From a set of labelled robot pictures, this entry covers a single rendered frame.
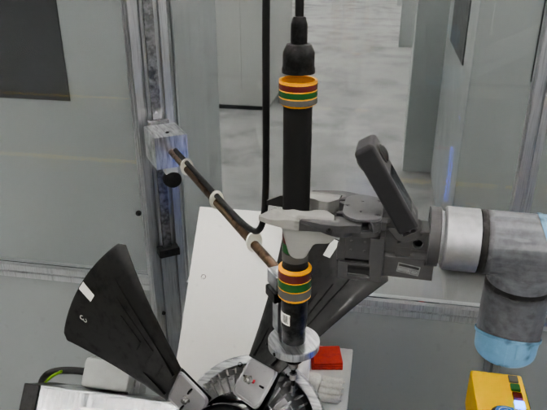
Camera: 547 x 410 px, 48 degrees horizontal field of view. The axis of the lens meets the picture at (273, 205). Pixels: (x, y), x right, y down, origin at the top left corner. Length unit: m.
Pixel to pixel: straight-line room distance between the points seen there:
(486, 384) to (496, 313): 0.56
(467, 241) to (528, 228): 0.07
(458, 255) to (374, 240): 0.09
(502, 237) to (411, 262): 0.11
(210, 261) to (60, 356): 0.92
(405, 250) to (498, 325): 0.14
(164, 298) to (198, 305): 0.35
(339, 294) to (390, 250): 0.22
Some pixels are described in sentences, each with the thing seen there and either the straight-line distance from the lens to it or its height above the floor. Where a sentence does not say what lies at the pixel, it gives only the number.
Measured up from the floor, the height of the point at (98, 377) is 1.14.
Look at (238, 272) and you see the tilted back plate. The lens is 1.23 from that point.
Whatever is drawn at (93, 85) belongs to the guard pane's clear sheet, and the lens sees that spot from 1.60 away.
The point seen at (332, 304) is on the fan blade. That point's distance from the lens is 0.94.
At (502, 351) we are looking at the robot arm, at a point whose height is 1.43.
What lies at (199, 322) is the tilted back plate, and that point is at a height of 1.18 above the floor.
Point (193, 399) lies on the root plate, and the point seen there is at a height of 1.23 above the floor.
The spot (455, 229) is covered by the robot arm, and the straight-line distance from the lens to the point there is 0.71.
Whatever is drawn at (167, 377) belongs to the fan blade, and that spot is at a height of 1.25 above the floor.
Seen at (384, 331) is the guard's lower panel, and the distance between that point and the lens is 1.70.
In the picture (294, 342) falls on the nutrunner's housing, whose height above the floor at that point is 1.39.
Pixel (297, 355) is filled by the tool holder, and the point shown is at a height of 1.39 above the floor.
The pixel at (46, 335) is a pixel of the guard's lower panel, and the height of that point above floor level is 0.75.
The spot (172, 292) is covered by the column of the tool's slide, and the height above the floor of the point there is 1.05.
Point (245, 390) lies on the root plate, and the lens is 0.99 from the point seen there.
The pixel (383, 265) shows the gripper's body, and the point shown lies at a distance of 0.75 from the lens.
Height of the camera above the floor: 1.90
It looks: 25 degrees down
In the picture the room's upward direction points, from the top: straight up
